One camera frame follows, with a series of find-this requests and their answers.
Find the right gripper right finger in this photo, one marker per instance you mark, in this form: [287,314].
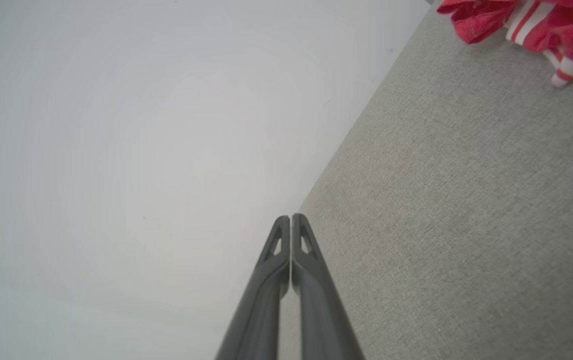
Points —
[321,310]

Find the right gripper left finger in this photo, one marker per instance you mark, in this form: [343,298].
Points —
[261,310]

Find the red and white jersey garment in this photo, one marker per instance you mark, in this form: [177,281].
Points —
[566,30]

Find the grey fabric sofa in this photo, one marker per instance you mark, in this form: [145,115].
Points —
[466,200]

